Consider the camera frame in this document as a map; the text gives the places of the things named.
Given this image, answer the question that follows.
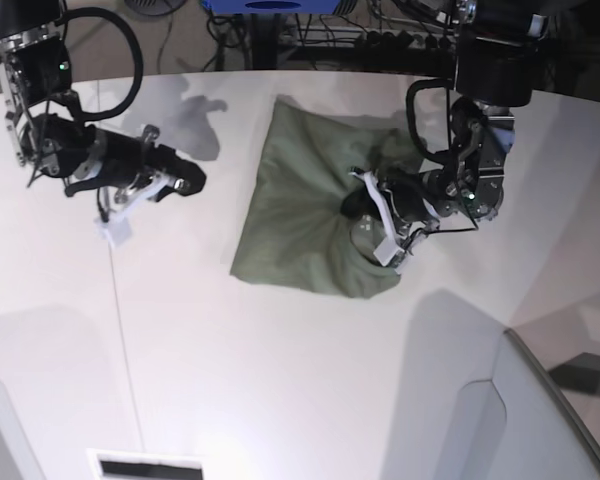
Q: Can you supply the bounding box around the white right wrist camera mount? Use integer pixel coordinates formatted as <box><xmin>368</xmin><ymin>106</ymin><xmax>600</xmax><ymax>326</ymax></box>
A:
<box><xmin>93</xmin><ymin>124</ymin><xmax>186</xmax><ymax>250</ymax></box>

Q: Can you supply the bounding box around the white power strip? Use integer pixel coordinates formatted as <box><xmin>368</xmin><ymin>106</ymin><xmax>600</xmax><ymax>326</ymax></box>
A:
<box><xmin>354</xmin><ymin>30</ymin><xmax>454</xmax><ymax>51</ymax></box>

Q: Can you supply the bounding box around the green t-shirt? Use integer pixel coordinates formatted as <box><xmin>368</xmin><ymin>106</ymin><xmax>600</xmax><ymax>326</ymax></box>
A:
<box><xmin>230</xmin><ymin>99</ymin><xmax>422</xmax><ymax>299</ymax></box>

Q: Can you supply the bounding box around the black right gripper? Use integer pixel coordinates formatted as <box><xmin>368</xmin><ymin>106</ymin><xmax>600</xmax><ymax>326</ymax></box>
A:
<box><xmin>64</xmin><ymin>125</ymin><xmax>206</xmax><ymax>200</ymax></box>

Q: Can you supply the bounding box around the white vent panel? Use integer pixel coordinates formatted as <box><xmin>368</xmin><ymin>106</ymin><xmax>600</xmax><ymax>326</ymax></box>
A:
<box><xmin>87</xmin><ymin>449</ymin><xmax>207</xmax><ymax>480</ymax></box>

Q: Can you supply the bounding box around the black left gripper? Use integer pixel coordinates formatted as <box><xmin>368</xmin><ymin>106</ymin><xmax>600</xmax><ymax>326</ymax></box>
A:
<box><xmin>340</xmin><ymin>169</ymin><xmax>441</xmax><ymax>228</ymax></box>

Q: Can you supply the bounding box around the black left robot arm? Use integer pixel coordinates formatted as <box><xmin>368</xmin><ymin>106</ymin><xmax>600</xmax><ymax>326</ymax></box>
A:
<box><xmin>372</xmin><ymin>1</ymin><xmax>547</xmax><ymax>232</ymax></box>

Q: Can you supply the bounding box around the blue bin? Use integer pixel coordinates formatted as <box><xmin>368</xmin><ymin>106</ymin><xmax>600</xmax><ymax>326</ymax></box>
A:
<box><xmin>203</xmin><ymin>0</ymin><xmax>340</xmax><ymax>15</ymax></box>

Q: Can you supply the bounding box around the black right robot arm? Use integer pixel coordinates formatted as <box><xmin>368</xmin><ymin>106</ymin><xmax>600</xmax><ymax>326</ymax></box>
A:
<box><xmin>0</xmin><ymin>1</ymin><xmax>206</xmax><ymax>202</ymax></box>

